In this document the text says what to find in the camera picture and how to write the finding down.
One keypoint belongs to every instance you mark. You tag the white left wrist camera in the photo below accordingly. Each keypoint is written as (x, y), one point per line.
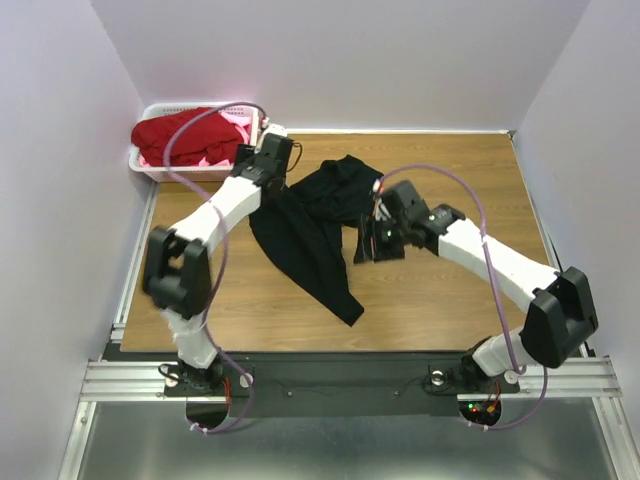
(272, 127)

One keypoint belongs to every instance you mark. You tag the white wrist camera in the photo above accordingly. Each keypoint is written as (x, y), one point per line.
(272, 127)
(379, 212)

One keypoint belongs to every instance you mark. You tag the aluminium frame rail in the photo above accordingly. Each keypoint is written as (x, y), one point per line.
(106, 380)

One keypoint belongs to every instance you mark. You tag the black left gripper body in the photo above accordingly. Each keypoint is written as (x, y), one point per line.
(246, 155)

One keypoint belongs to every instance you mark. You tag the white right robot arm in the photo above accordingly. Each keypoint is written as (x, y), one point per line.
(558, 305)

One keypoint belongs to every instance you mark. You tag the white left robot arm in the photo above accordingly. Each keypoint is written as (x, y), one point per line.
(186, 262)

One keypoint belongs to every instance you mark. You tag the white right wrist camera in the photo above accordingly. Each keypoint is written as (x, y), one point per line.
(379, 212)

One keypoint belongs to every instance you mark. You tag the white plastic laundry basket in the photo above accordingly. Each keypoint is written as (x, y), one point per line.
(205, 152)

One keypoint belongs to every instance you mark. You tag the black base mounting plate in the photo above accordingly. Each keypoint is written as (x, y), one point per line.
(289, 385)

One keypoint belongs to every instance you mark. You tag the red t shirt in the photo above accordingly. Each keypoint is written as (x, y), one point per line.
(190, 137)

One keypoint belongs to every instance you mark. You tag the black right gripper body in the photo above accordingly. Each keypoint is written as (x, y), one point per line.
(392, 237)

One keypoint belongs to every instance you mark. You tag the black t shirt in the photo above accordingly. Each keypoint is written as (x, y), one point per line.
(300, 231)

